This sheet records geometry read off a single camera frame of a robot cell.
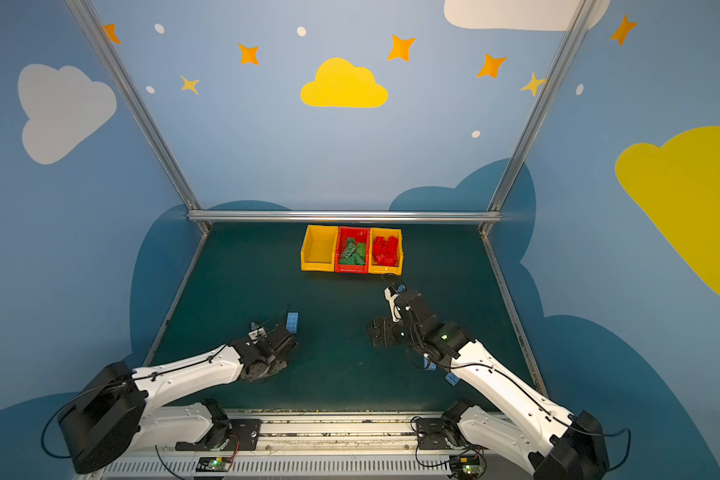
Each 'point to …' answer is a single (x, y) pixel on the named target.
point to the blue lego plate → (452, 379)
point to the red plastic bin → (361, 234)
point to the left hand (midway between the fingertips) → (283, 363)
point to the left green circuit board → (213, 464)
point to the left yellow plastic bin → (318, 249)
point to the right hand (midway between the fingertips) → (383, 322)
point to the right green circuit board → (469, 465)
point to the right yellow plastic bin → (385, 232)
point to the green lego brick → (353, 254)
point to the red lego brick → (385, 251)
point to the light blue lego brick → (292, 322)
